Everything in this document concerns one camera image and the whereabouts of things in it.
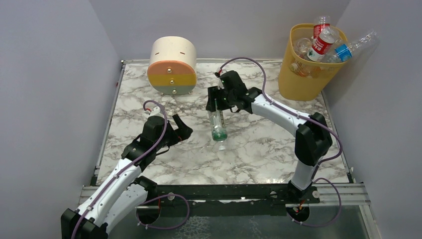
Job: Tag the green tinted plastic bottle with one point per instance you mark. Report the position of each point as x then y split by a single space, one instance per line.
218 134

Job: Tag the red white label bottle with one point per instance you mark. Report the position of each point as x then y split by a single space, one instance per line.
322 44

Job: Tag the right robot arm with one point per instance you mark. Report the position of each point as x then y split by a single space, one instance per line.
312 137

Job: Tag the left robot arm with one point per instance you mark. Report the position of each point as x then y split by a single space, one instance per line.
124 188

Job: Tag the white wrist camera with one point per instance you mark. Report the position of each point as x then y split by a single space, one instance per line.
156 111
220 83

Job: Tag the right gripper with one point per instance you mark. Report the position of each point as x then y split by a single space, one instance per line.
215 100

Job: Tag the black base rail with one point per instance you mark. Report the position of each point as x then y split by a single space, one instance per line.
221 200

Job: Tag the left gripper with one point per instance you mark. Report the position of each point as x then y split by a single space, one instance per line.
174 132

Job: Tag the cream and orange cylinder box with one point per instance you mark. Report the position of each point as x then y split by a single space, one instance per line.
172 66

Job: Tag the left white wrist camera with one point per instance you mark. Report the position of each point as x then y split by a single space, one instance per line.
156 111

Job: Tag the clear bottle red cap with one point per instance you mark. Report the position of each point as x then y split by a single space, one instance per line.
302 46

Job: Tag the yellow mesh plastic bin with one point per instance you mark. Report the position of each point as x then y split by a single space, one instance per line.
299 79

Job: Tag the blue label water bottle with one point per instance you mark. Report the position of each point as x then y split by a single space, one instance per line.
347 50

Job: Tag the red label clear bottle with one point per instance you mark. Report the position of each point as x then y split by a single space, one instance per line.
320 22

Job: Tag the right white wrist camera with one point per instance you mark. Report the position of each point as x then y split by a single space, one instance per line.
220 83

